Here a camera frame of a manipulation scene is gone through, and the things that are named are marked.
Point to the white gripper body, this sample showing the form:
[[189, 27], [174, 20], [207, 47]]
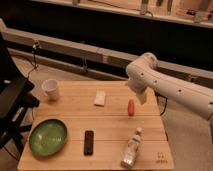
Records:
[[142, 97]]

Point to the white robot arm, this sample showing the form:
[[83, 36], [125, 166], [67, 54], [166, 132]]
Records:
[[142, 73]]

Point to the white sponge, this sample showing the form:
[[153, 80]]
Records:
[[100, 98]]

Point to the clear plastic bottle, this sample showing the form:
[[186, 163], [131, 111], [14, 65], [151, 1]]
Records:
[[131, 149]]

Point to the black remote control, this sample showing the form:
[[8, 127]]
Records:
[[88, 142]]

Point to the white paper cup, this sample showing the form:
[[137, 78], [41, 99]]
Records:
[[51, 88]]

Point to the green bowl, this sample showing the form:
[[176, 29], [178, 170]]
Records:
[[48, 137]]

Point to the black office chair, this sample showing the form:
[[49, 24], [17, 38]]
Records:
[[15, 99]]

